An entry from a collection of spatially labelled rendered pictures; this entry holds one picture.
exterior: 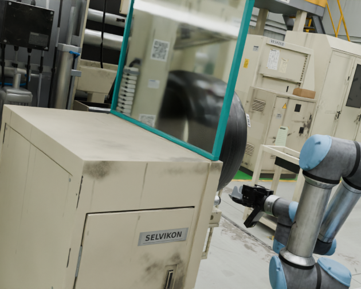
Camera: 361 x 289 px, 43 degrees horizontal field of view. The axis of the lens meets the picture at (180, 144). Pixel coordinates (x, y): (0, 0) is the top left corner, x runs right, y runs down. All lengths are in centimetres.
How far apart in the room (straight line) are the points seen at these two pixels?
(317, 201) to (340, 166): 13
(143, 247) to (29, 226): 30
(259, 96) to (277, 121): 44
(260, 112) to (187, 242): 549
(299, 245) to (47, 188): 81
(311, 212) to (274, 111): 509
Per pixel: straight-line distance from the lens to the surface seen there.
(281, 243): 168
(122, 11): 225
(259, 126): 662
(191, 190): 115
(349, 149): 145
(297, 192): 428
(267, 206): 171
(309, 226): 150
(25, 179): 126
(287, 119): 675
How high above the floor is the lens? 152
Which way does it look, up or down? 11 degrees down
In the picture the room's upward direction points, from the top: 12 degrees clockwise
